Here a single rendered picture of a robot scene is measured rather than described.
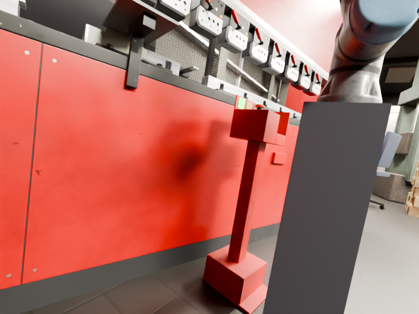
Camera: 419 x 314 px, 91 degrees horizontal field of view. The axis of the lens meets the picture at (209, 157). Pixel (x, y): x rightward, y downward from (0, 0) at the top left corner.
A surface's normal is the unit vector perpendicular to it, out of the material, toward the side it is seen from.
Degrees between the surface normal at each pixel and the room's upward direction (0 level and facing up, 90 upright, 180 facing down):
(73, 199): 90
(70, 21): 90
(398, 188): 90
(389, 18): 97
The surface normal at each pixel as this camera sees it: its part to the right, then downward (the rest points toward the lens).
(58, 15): 0.62, 0.17
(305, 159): -0.58, -0.03
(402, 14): -0.36, 0.14
